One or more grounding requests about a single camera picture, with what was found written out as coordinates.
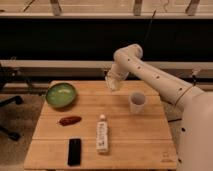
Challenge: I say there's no white plastic bottle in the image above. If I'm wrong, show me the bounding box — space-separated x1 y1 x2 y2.
96 115 109 154

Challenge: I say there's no black office chair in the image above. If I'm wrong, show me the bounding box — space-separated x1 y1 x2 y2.
0 64 23 141

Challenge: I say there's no green bowl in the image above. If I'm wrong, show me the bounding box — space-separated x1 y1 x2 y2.
45 82 77 108

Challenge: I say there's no black smartphone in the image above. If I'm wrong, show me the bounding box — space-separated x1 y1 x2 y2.
68 138 81 166

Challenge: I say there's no white sponge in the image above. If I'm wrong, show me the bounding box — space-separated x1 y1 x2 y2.
107 79 121 91

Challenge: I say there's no black cable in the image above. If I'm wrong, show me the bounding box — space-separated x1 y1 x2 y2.
143 9 157 46

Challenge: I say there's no red chili pepper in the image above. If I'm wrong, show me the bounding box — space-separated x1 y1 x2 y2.
59 116 81 126

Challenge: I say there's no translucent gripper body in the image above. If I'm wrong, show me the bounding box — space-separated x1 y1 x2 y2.
105 76 122 91

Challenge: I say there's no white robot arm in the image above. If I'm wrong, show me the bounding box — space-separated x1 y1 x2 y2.
105 44 213 171

